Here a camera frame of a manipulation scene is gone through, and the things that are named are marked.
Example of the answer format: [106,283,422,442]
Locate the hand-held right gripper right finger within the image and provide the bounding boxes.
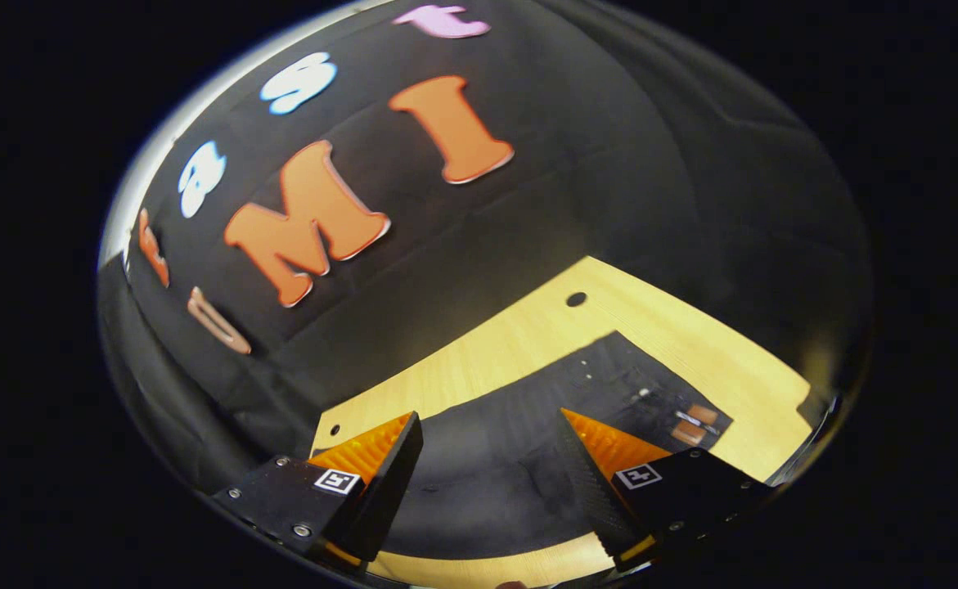
[557,408,775,572]

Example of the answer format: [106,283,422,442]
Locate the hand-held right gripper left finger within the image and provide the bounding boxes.
[213,411,425,567]

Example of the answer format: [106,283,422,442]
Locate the dark grey jeans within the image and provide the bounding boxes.
[379,330,734,562]

